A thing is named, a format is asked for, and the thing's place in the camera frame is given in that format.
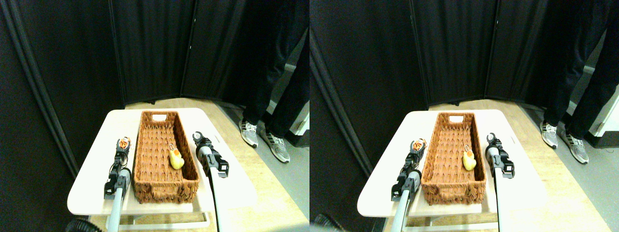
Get brown wicker basket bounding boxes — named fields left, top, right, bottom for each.
left=133, top=111, right=201, bottom=204
left=421, top=112, right=487, bottom=205

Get low white table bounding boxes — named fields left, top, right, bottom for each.
left=357, top=110, right=547, bottom=230
left=67, top=108, right=257, bottom=230

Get yellow duck toy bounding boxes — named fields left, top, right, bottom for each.
left=462, top=145, right=477, bottom=172
left=169, top=144, right=185, bottom=170

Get black ribbed hose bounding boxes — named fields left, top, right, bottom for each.
left=65, top=218, right=102, bottom=232
left=313, top=214, right=348, bottom=232

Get person's legs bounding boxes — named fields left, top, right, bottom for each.
left=239, top=0, right=310, bottom=164
left=539, top=0, right=619, bottom=165

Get curtain stand pole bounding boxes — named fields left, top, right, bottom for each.
left=2, top=0, right=80, bottom=177
left=309, top=29, right=374, bottom=178

